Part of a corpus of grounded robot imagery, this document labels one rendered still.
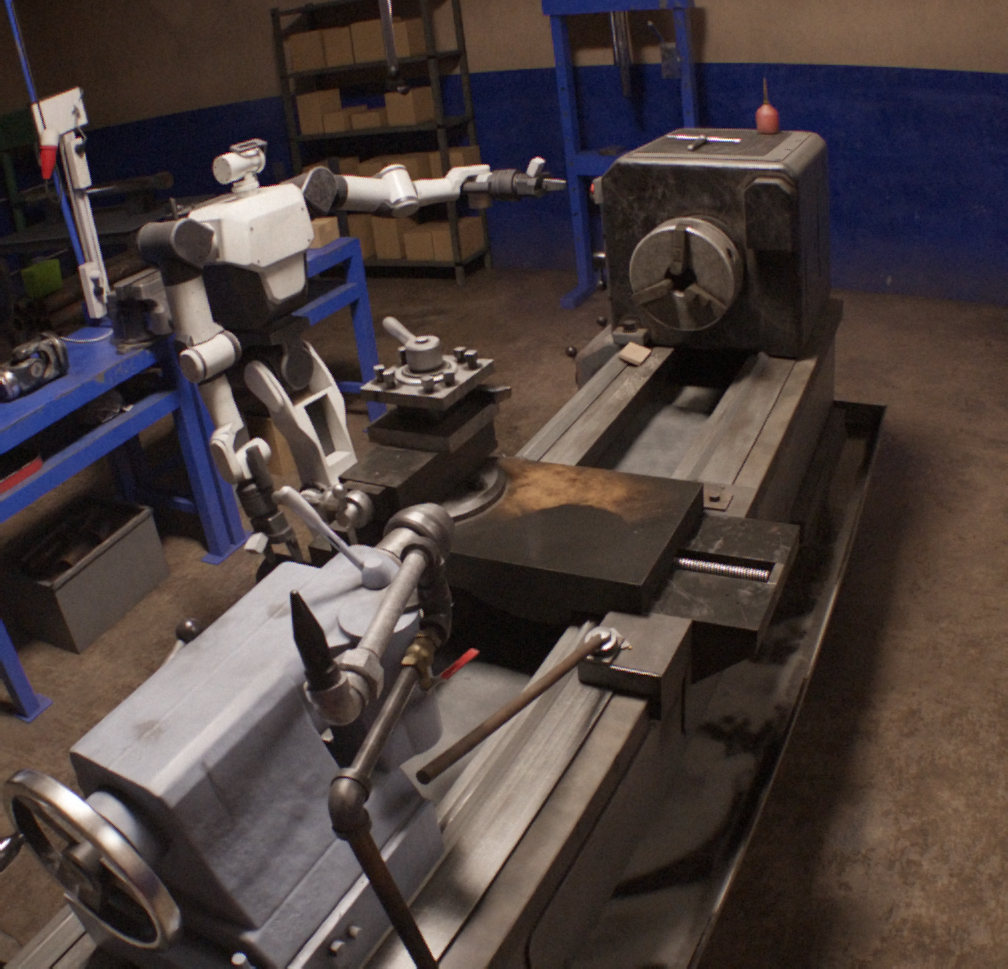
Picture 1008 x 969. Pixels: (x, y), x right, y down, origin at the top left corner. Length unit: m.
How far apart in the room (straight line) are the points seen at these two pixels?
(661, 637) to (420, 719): 0.46
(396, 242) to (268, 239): 4.23
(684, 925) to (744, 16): 4.89
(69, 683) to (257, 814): 2.27
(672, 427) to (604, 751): 1.20
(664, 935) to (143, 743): 0.96
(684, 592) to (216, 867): 0.86
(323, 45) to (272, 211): 4.35
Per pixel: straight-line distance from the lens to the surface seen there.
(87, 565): 3.26
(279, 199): 2.25
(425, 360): 1.62
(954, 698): 2.69
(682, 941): 1.60
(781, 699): 2.01
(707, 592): 1.49
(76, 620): 3.27
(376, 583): 1.05
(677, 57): 5.19
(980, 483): 3.72
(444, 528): 1.25
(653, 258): 2.22
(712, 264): 2.18
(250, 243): 2.16
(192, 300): 2.14
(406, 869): 1.11
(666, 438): 2.29
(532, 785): 1.25
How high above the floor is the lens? 1.73
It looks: 26 degrees down
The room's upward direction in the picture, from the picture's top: 7 degrees counter-clockwise
